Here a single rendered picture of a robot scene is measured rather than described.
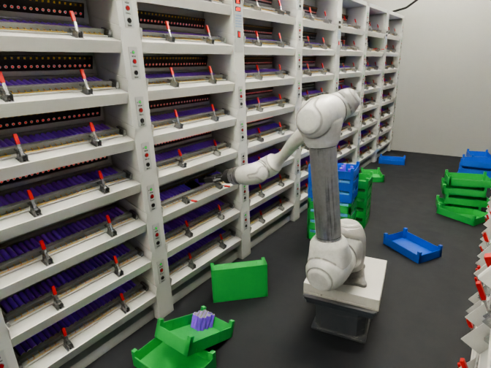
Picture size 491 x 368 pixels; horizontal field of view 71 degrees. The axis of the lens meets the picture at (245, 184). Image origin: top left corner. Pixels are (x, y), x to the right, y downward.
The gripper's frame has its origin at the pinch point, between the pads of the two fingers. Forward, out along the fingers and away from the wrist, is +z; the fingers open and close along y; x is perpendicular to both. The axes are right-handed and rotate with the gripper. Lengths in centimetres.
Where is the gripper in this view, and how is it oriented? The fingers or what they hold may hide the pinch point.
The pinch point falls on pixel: (204, 178)
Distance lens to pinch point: 195.7
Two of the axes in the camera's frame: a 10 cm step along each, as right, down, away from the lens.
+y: -6.1, 2.7, -7.5
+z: -7.7, 0.5, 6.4
